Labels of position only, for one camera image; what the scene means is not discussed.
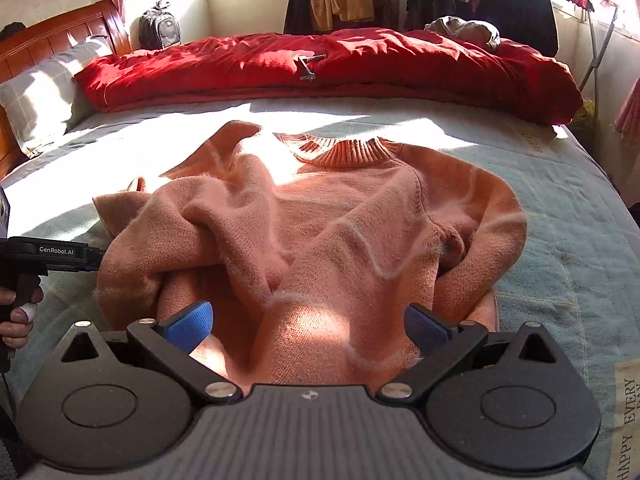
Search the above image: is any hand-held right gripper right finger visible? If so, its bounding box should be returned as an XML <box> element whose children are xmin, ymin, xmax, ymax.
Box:
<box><xmin>376</xmin><ymin>302</ymin><xmax>565</xmax><ymax>406</ymax></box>

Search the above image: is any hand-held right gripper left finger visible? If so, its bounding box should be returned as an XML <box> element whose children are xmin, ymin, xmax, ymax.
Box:
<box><xmin>60</xmin><ymin>300</ymin><xmax>243</xmax><ymax>407</ymax></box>

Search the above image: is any pink knit sweater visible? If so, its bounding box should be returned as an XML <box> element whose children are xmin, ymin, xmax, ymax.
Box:
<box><xmin>92</xmin><ymin>120</ymin><xmax>529</xmax><ymax>396</ymax></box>

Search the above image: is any metal clothes drying rack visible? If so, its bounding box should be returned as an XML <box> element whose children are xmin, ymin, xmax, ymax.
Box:
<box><xmin>412</xmin><ymin>0</ymin><xmax>621</xmax><ymax>96</ymax></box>

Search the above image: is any person's left hand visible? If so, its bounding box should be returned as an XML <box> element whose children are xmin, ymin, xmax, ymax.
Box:
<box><xmin>0</xmin><ymin>288</ymin><xmax>39</xmax><ymax>350</ymax></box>

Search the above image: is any grey checked pillow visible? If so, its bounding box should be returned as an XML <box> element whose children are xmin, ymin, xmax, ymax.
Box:
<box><xmin>0</xmin><ymin>35</ymin><xmax>113</xmax><ymax>158</ymax></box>

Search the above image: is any wooden headboard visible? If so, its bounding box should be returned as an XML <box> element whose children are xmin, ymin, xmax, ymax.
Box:
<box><xmin>0</xmin><ymin>0</ymin><xmax>132</xmax><ymax>181</ymax></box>

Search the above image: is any grey backpack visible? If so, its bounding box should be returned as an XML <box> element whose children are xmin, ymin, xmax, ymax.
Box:
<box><xmin>131</xmin><ymin>0</ymin><xmax>182</xmax><ymax>51</ymax></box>

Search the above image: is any red quilt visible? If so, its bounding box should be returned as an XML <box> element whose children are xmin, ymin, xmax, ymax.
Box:
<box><xmin>74</xmin><ymin>27</ymin><xmax>585</xmax><ymax>126</ymax></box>

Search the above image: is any yellow plastic bag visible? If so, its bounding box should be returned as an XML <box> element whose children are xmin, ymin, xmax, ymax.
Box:
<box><xmin>570</xmin><ymin>100</ymin><xmax>598</xmax><ymax>133</ymax></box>

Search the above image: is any grey metal clip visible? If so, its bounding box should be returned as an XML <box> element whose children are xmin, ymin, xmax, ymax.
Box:
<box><xmin>295</xmin><ymin>53</ymin><xmax>328</xmax><ymax>82</ymax></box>

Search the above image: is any beige crumpled cloth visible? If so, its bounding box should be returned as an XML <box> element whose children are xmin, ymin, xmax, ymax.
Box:
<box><xmin>425</xmin><ymin>16</ymin><xmax>501</xmax><ymax>53</ymax></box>

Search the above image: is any black draped cloth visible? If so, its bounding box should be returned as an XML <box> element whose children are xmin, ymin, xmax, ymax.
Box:
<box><xmin>284</xmin><ymin>0</ymin><xmax>313</xmax><ymax>36</ymax></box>

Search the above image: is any brown draped cloth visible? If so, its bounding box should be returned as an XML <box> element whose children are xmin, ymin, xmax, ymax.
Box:
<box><xmin>372</xmin><ymin>0</ymin><xmax>401</xmax><ymax>31</ymax></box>

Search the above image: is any black hanging coat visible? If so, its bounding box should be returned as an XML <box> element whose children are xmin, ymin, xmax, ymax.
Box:
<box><xmin>475</xmin><ymin>0</ymin><xmax>560</xmax><ymax>58</ymax></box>

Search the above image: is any mustard yellow cloth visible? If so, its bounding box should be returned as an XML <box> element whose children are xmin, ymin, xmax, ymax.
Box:
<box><xmin>309</xmin><ymin>0</ymin><xmax>376</xmax><ymax>31</ymax></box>

